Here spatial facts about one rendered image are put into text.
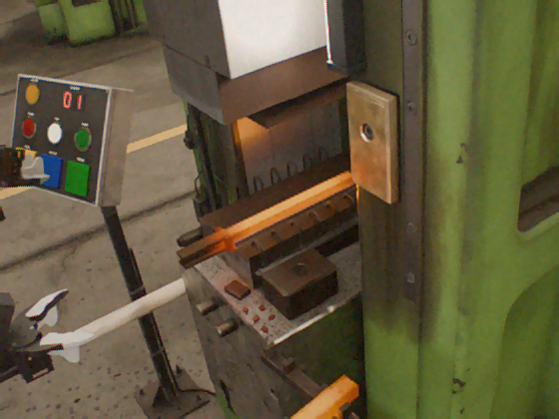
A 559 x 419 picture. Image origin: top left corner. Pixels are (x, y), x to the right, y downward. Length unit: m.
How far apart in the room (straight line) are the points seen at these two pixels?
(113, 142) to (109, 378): 1.16
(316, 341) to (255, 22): 0.59
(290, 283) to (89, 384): 1.44
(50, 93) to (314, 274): 0.83
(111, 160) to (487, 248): 0.92
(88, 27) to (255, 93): 5.00
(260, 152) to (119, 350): 1.31
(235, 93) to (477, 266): 0.46
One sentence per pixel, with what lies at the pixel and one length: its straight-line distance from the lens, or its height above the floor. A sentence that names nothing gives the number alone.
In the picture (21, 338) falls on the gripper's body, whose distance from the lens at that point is 1.16.
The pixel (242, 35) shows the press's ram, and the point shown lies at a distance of 0.95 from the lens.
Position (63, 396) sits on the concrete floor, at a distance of 2.47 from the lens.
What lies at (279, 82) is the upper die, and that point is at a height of 1.31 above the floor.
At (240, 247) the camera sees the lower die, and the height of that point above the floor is 0.99.
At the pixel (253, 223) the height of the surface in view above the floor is 1.01.
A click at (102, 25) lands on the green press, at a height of 0.13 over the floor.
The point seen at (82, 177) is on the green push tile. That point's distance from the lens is 1.54.
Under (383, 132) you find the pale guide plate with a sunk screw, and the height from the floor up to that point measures 1.31.
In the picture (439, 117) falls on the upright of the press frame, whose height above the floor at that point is 1.35.
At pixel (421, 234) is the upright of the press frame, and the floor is 1.14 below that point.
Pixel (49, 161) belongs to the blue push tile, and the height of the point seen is 1.03.
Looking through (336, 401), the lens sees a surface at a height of 1.01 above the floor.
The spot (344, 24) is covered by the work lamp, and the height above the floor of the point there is 1.45.
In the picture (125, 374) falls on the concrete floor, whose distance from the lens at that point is 2.44.
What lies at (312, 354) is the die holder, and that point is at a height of 0.83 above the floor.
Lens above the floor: 1.73
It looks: 34 degrees down
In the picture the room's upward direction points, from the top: 8 degrees counter-clockwise
